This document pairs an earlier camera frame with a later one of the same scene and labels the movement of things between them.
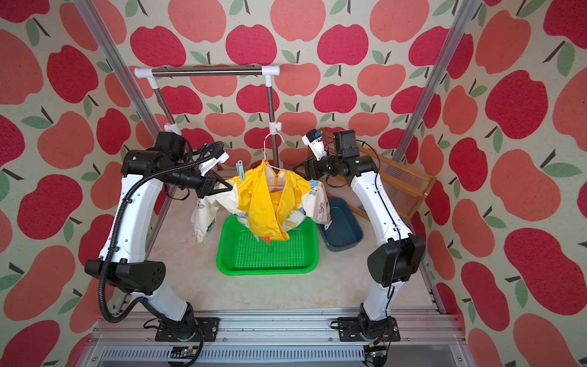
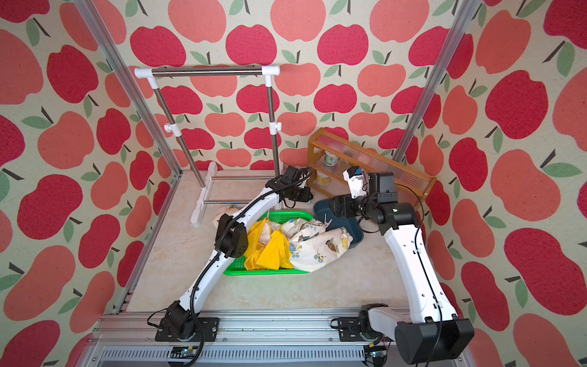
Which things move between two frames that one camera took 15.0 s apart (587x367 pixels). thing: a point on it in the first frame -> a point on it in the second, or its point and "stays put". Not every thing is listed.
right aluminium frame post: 467,14 stays put
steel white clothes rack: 152,75 stays put
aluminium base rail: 123,340 stays put
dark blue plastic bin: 345,230 stays put
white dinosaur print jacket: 207,206 -> 312,243
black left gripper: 209,186 -> 308,195
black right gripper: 309,166 -> 348,201
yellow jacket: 270,196 -> 267,248
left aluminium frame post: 116,61 stays put
